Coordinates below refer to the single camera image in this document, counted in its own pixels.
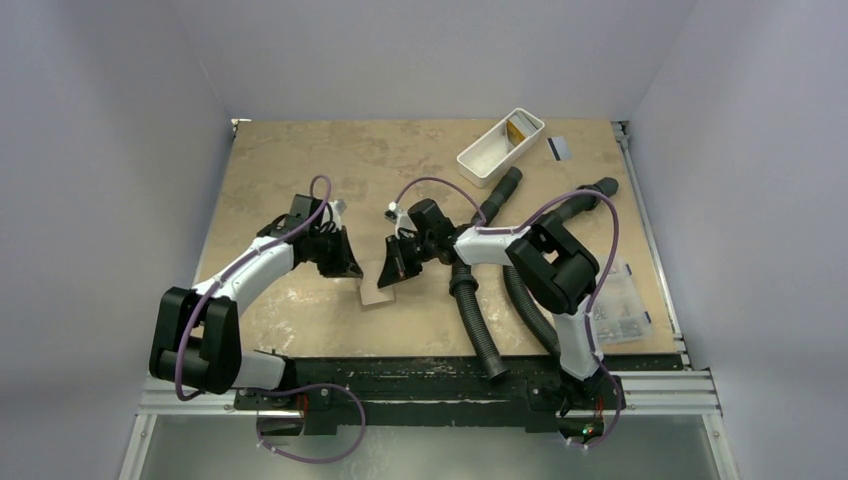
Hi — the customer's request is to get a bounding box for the beige leather card holder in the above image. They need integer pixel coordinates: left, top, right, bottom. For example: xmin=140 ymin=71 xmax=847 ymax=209
xmin=359 ymin=259 xmax=396 ymax=307

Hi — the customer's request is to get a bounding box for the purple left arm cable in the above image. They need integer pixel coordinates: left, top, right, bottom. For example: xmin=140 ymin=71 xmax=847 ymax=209
xmin=174 ymin=174 xmax=334 ymax=403

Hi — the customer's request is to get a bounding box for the black corrugated hose right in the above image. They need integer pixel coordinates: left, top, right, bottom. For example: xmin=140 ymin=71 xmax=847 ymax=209
xmin=503 ymin=176 xmax=620 ymax=356

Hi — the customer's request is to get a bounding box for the black corrugated hose left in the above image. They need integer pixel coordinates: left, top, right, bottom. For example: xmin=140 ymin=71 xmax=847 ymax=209
xmin=448 ymin=165 xmax=525 ymax=384

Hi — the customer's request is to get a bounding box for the clear plastic screw organizer box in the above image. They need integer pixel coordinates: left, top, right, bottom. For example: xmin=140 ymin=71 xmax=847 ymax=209
xmin=591 ymin=258 xmax=652 ymax=345

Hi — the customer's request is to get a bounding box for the grey card on table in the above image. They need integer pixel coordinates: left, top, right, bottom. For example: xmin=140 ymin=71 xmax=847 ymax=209
xmin=547 ymin=136 xmax=572 ymax=161

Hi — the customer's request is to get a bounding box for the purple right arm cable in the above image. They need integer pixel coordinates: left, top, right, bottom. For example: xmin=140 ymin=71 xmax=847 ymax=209
xmin=392 ymin=176 xmax=624 ymax=452

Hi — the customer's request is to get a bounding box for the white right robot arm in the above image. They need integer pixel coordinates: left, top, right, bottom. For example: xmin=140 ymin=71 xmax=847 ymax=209
xmin=377 ymin=189 xmax=625 ymax=410

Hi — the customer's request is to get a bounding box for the stack of cards in bin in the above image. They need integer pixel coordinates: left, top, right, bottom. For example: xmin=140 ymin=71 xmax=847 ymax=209
xmin=504 ymin=111 xmax=538 ymax=147

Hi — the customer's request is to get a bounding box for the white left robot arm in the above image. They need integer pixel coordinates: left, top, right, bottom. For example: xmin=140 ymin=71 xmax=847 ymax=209
xmin=148 ymin=194 xmax=363 ymax=409

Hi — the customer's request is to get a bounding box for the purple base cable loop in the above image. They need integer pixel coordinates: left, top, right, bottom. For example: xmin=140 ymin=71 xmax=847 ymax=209
xmin=254 ymin=382 xmax=368 ymax=465

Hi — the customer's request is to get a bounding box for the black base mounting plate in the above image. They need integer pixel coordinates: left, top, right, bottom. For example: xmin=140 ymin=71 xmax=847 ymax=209
xmin=228 ymin=354 xmax=684 ymax=439

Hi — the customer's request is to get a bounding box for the aluminium frame rail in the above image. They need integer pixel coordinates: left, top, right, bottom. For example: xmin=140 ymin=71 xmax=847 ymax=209
xmin=611 ymin=121 xmax=721 ymax=413

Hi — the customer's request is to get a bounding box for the white plastic card bin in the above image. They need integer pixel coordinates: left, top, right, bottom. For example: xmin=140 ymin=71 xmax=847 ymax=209
xmin=456 ymin=108 xmax=546 ymax=188

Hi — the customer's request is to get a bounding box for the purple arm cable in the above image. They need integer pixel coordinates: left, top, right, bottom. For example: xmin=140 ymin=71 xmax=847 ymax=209
xmin=392 ymin=176 xmax=624 ymax=452
xmin=174 ymin=174 xmax=334 ymax=403

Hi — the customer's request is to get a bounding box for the black corrugated hose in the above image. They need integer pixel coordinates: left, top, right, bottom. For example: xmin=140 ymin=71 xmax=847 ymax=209
xmin=503 ymin=176 xmax=620 ymax=356
xmin=448 ymin=165 xmax=525 ymax=384

